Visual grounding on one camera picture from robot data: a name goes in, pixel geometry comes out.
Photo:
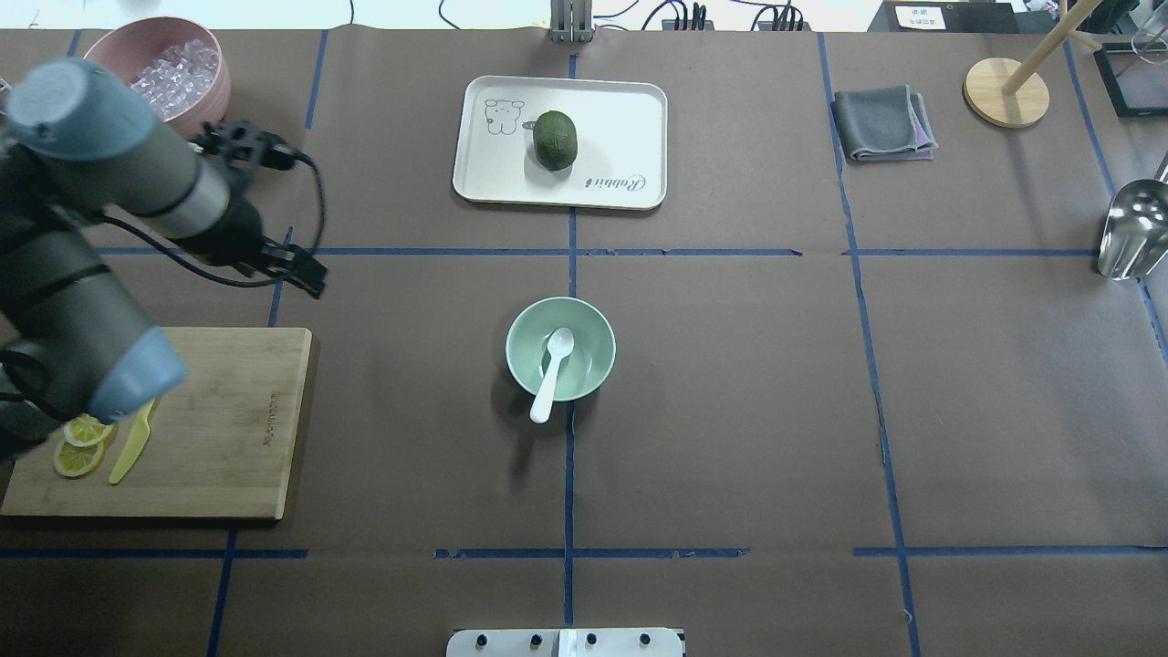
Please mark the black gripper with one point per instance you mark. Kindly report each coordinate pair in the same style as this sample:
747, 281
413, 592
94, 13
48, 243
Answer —
235, 226

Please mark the white plastic spoon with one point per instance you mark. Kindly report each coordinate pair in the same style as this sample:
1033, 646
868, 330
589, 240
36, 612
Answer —
559, 346

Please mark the green bowl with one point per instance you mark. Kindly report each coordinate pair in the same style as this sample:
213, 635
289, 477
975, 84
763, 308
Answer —
584, 369

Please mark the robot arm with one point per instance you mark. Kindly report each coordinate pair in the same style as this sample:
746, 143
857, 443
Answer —
80, 148

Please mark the pink bowl with ice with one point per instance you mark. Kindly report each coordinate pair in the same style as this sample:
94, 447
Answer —
175, 64

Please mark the bamboo cutting board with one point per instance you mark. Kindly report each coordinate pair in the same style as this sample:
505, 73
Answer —
222, 443

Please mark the yellow plastic knife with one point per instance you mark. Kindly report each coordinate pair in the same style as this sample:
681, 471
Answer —
135, 443

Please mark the green avocado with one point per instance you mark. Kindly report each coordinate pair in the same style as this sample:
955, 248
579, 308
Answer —
556, 140

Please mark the cream rabbit tray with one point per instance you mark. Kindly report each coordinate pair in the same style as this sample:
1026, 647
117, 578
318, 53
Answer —
623, 134

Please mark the black power strip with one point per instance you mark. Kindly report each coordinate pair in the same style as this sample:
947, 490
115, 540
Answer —
774, 18

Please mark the grey folded cloth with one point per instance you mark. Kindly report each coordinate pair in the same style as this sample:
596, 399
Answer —
883, 125

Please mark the wooden mug tree stand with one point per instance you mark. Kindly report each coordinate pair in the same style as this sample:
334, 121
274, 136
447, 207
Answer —
1010, 94

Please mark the metal scoop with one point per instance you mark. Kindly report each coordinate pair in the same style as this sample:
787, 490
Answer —
1134, 238

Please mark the black framed tray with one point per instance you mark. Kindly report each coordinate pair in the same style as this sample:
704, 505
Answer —
1137, 86

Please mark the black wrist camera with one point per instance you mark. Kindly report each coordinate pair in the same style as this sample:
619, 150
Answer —
241, 146

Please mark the aluminium frame post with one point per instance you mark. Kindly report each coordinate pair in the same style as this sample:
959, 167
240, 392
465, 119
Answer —
571, 21

